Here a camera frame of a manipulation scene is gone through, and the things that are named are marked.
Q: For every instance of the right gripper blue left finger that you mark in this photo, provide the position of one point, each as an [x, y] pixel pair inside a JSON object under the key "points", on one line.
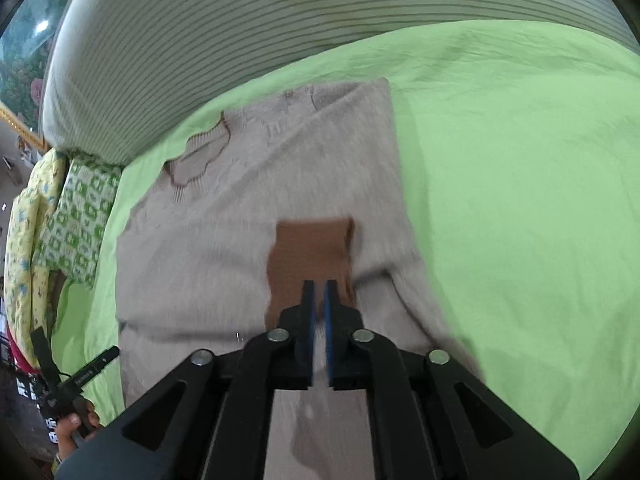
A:
{"points": [[209, 418]]}

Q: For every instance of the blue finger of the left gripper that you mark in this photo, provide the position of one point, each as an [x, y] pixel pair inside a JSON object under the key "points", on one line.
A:
{"points": [[95, 367]]}

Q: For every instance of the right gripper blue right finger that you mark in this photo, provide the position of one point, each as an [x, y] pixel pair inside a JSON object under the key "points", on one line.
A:
{"points": [[430, 418]]}

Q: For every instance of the person left hand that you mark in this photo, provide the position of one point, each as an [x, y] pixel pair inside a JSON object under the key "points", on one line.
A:
{"points": [[69, 425]]}

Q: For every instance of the yellow cartoon print quilt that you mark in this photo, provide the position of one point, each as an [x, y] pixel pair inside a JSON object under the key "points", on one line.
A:
{"points": [[26, 285]]}

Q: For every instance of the green white patterned pillow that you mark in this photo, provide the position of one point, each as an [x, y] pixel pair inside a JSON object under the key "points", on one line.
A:
{"points": [[72, 237]]}

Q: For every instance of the green bed sheet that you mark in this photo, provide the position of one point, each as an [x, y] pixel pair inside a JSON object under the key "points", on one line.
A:
{"points": [[519, 147]]}

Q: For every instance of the grey striped large pillow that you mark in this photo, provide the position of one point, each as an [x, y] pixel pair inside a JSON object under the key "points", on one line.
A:
{"points": [[122, 73]]}

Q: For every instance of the gold framed landscape painting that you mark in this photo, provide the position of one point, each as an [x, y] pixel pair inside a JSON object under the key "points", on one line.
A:
{"points": [[27, 38]]}

